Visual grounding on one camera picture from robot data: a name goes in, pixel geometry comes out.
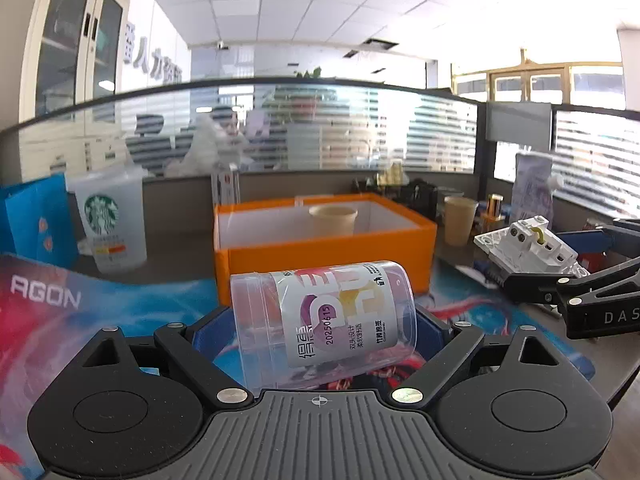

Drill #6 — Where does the blue paper bag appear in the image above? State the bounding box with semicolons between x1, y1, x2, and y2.
0;174;79;269

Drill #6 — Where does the white wall socket plate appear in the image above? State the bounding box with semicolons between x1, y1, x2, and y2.
473;214;589;285

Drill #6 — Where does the small white product carton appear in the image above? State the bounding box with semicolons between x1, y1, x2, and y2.
210;169;241;206

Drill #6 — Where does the beige glass door cabinet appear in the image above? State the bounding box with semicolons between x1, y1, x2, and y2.
1;0;129;128

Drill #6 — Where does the gold cap perfume bottle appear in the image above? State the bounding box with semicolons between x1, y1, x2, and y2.
486;194;503;221

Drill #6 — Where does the orange cardboard box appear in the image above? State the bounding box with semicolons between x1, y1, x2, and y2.
213;193;437;307

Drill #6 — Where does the white spouted refill pouch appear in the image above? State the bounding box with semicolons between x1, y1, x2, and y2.
510;152;563;224

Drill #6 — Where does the tan paper cup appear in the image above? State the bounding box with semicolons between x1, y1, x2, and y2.
309;204;358;237
444;196;478;247

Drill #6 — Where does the yellow pill blister pack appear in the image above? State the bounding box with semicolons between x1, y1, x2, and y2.
376;160;410;188

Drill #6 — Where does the clear labelled plastic jar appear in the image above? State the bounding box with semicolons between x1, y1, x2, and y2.
230;261;418;393

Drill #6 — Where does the colourful AGON desk mat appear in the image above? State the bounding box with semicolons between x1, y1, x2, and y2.
0;252;597;476

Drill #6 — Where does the black mesh desk organizer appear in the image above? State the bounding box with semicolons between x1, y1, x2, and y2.
354;176;454;221

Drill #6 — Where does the frosted glass desk partition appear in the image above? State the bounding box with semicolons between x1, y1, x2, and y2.
1;77;480;184

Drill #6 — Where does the grey partition panel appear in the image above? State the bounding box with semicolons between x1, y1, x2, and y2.
486;102;552;151

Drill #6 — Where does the potted green plant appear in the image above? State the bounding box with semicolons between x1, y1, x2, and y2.
295;67;322;79

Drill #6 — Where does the upright tan paper cup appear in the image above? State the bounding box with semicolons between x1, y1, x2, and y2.
444;196;478;247

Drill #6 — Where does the clear Starbucks plastic cup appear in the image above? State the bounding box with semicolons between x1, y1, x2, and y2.
66;165;148;274

